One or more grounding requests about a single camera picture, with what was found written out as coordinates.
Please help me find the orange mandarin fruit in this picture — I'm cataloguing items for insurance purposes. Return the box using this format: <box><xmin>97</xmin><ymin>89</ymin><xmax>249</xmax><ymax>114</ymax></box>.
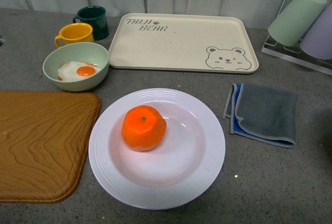
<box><xmin>121</xmin><ymin>105</ymin><xmax>167</xmax><ymax>151</ymax></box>

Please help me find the white round plate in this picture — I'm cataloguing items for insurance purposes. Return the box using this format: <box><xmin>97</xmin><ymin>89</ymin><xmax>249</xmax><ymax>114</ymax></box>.
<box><xmin>89</xmin><ymin>88</ymin><xmax>226</xmax><ymax>209</ymax></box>

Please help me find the cream bear serving tray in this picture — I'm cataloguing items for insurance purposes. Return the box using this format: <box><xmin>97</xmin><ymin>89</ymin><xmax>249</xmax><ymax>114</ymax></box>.
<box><xmin>109</xmin><ymin>13</ymin><xmax>259</xmax><ymax>74</ymax></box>

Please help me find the light green bowl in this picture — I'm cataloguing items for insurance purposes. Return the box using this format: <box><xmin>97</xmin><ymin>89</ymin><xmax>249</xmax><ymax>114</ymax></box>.
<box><xmin>43</xmin><ymin>42</ymin><xmax>108</xmax><ymax>92</ymax></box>

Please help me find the toy fried egg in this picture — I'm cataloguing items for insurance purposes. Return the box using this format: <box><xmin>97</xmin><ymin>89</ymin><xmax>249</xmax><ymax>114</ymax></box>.
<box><xmin>58</xmin><ymin>61</ymin><xmax>101</xmax><ymax>81</ymax></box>

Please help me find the grey blue folded cloth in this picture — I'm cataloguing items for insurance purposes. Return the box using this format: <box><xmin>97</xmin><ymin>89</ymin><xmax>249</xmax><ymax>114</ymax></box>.
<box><xmin>223</xmin><ymin>83</ymin><xmax>298</xmax><ymax>148</ymax></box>

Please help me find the dark green mug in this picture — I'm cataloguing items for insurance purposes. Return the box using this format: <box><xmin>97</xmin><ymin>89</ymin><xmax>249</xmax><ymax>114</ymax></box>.
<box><xmin>73</xmin><ymin>6</ymin><xmax>109</xmax><ymax>40</ymax></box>

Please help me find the yellow mug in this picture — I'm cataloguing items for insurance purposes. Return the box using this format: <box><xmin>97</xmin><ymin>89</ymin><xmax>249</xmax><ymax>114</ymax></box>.
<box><xmin>54</xmin><ymin>23</ymin><xmax>94</xmax><ymax>48</ymax></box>

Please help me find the wooden cutting board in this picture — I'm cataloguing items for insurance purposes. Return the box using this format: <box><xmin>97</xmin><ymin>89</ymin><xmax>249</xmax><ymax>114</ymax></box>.
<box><xmin>1</xmin><ymin>91</ymin><xmax>102</xmax><ymax>203</ymax></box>

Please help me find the light green tumbler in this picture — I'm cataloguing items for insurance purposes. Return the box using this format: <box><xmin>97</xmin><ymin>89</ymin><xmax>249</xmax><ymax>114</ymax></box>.
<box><xmin>268</xmin><ymin>0</ymin><xmax>327</xmax><ymax>46</ymax></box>

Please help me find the lavender tumbler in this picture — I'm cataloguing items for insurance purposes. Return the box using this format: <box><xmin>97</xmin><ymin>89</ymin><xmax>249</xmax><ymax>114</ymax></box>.
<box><xmin>300</xmin><ymin>4</ymin><xmax>331</xmax><ymax>60</ymax></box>

